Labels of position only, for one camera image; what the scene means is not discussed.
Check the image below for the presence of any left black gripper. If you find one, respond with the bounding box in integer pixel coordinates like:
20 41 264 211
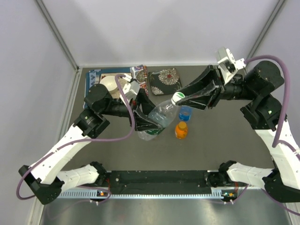
100 88 165 131

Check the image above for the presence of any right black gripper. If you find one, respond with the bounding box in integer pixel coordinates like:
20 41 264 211
174 67 256 111

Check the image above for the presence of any green label water bottle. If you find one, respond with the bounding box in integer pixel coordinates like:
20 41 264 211
138 99 179 141

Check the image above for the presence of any blue label water bottle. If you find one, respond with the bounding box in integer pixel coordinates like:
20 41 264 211
179 106 192 122

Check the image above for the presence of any white green bottle cap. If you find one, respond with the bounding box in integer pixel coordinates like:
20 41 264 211
171 92 185 105

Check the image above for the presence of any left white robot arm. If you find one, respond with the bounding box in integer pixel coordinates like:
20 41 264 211
19 84 159 205

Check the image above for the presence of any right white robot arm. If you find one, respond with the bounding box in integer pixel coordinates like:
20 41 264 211
179 60 300 203

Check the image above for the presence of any orange juice bottle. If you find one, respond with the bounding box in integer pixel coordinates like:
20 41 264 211
175 121 188 139

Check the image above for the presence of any blue patterned placemat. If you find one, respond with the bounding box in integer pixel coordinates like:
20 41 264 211
84 65 149 96

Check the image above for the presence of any cream ceramic bowl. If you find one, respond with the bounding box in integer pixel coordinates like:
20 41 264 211
100 75 118 93

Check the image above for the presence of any silver fork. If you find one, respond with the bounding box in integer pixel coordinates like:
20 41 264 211
93 75 100 89

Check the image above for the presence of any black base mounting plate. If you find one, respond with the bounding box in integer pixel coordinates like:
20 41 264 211
106 170 223 195

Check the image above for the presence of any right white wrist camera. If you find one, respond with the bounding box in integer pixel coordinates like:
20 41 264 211
216 47 246 85

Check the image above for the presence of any right aluminium corner post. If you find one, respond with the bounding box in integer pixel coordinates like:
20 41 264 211
246 0 287 60

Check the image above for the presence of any aluminium corner post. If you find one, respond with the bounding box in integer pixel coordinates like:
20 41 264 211
246 0 287 60
34 0 79 71

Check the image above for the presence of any aluminium slotted rail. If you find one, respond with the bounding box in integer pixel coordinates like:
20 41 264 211
56 170 293 200

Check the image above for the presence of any left aluminium corner post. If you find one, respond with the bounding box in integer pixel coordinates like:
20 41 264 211
34 0 79 71

